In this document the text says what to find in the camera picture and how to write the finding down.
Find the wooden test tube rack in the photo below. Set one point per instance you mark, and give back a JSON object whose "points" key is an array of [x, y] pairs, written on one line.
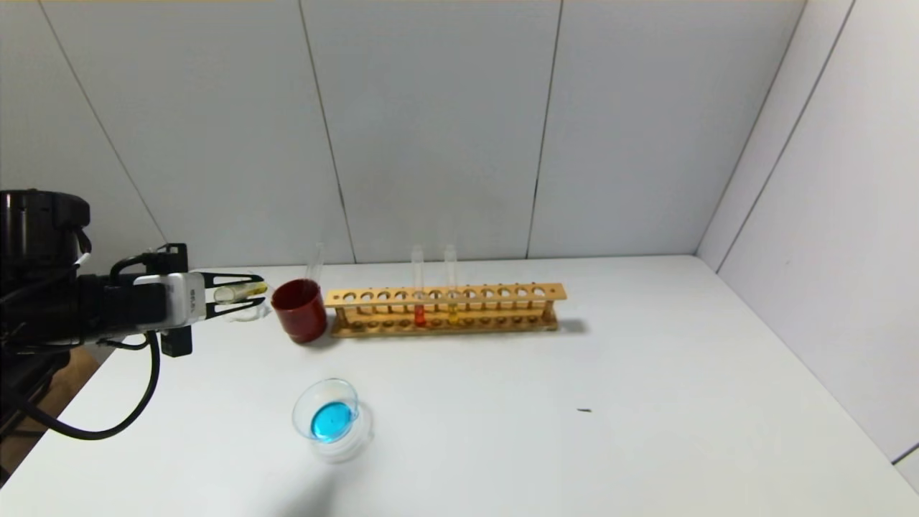
{"points": [[502, 293]]}

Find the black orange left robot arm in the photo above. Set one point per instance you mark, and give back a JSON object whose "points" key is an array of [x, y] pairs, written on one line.
{"points": [[43, 301]]}

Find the clear glass dish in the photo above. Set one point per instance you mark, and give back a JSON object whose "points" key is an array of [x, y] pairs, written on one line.
{"points": [[332, 420]]}

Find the crumpled white tissue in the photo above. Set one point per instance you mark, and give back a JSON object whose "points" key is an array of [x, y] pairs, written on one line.
{"points": [[251, 317]]}

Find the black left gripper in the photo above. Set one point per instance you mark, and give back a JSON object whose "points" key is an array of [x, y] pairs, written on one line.
{"points": [[191, 298]]}

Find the yellow pigment test tube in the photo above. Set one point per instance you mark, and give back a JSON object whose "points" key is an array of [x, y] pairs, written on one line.
{"points": [[453, 312], [255, 290]]}

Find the red pigment test tube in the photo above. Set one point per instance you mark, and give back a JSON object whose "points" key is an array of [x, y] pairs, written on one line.
{"points": [[420, 316]]}

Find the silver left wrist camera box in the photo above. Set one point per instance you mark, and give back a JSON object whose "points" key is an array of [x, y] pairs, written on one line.
{"points": [[179, 301]]}

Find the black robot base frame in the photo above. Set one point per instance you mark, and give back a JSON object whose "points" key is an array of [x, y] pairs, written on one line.
{"points": [[21, 380]]}

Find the dark red plastic cup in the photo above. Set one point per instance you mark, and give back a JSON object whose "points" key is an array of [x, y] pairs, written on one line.
{"points": [[301, 316]]}

